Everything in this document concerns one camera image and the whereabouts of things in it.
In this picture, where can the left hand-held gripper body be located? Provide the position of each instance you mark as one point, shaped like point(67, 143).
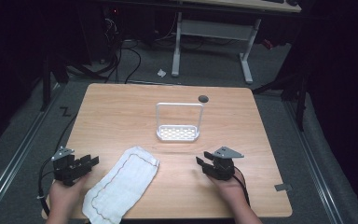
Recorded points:
point(66, 168)

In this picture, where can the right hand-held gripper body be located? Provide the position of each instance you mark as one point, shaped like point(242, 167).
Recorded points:
point(223, 165)

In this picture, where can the white cloth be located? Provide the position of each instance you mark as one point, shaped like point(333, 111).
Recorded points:
point(122, 185)

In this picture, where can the white towel rack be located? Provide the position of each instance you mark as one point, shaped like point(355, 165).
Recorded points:
point(179, 124)

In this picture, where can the person's right hand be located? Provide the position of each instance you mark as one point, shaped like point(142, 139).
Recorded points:
point(228, 189)

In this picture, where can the person's left hand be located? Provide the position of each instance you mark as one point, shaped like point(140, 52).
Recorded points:
point(65, 196)

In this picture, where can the grey tape piece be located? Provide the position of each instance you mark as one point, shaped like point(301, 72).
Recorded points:
point(282, 187)

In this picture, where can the black metal stand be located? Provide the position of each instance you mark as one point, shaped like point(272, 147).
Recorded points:
point(48, 77)
point(295, 93)

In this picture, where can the crumpled white paper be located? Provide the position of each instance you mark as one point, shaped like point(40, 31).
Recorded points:
point(161, 73)

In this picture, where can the white-legged desk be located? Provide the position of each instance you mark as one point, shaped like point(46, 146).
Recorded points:
point(217, 29)

